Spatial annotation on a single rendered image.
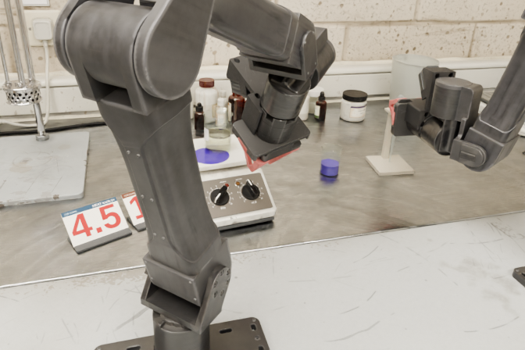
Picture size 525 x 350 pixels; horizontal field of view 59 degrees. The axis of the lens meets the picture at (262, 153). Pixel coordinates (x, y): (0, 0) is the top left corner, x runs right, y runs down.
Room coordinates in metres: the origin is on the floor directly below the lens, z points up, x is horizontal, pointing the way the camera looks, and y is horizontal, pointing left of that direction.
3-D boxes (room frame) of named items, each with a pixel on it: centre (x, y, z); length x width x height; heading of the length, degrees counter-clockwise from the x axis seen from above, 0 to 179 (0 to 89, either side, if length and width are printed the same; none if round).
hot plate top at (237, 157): (0.78, 0.08, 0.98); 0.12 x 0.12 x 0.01; 23
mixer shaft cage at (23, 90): (0.85, 0.47, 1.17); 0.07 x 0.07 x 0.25
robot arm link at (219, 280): (0.40, 0.08, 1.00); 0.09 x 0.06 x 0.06; 61
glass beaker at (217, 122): (0.79, 0.08, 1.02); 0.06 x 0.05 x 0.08; 153
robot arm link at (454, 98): (0.72, -0.33, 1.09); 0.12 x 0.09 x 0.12; 44
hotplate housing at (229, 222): (0.76, 0.07, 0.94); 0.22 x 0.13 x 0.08; 23
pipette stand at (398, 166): (0.92, -0.28, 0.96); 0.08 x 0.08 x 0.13; 11
